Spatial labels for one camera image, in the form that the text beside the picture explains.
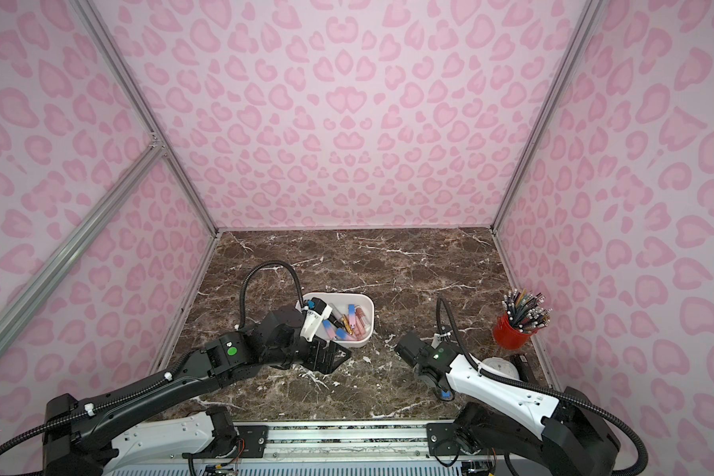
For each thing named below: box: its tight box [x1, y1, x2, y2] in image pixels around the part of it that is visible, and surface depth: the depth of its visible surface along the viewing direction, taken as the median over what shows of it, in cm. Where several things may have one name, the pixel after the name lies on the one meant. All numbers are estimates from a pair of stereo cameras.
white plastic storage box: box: [296, 292, 375, 349], surface depth 94 cm
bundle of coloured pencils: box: [501, 288, 553, 335], surface depth 81 cm
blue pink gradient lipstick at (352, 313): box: [348, 303, 357, 326], surface depth 96 cm
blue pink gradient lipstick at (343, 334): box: [335, 327, 358, 342], surface depth 92 cm
